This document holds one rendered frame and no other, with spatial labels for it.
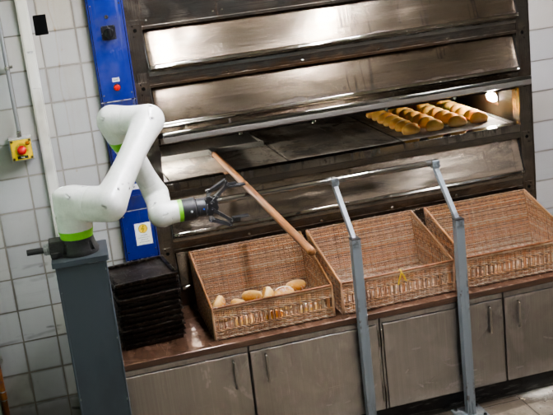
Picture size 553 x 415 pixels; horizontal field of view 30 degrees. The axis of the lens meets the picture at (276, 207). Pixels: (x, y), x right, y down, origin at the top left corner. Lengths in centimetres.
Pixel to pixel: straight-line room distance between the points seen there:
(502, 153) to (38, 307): 238
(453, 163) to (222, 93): 122
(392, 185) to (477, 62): 72
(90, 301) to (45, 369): 116
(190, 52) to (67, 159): 73
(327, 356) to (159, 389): 75
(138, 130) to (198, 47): 92
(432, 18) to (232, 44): 97
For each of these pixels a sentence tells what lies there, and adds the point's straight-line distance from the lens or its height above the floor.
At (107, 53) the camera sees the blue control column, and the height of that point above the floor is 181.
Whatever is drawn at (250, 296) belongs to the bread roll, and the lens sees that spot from 480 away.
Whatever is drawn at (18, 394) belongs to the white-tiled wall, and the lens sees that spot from 502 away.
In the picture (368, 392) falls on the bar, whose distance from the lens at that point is 468.
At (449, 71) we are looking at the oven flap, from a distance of 507.
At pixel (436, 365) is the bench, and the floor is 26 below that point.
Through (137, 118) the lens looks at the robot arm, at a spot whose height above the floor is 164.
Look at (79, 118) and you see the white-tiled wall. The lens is 466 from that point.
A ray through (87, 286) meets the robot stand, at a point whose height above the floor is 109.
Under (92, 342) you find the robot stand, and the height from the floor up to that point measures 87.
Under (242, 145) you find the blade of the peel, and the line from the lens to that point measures 528.
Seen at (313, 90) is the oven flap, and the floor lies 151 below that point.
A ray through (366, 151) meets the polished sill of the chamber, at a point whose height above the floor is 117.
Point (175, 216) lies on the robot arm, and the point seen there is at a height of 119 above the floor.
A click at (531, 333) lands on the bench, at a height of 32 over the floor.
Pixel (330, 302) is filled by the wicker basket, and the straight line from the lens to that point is 462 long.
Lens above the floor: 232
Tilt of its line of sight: 16 degrees down
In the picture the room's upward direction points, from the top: 7 degrees counter-clockwise
